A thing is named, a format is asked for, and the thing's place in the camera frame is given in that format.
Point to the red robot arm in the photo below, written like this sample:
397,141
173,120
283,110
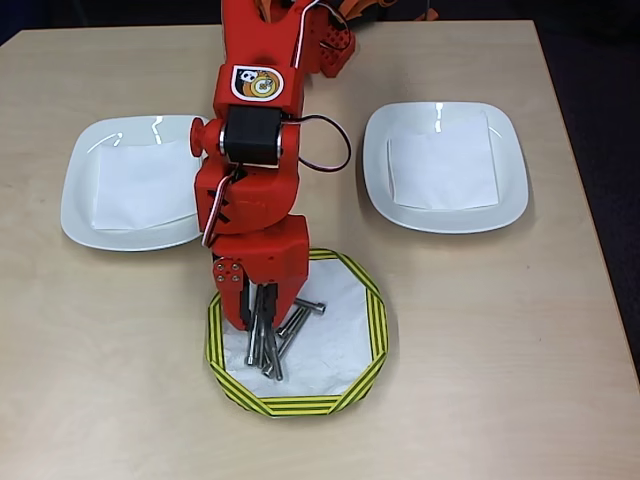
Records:
260,50

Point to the short steel socket screw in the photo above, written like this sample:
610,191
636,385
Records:
292,322
312,306

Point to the white crumpled paper sheet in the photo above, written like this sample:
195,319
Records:
335,360

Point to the yellow striped octagonal paper tray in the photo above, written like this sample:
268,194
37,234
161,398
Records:
377,325

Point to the white square porcelain plate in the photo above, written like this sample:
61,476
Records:
75,200
375,165

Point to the white paper napkin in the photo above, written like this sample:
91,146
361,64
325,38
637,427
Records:
140,185
440,165

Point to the orange table clamp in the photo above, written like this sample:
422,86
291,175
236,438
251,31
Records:
362,7

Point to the small orange plastic part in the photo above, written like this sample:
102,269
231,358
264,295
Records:
425,16

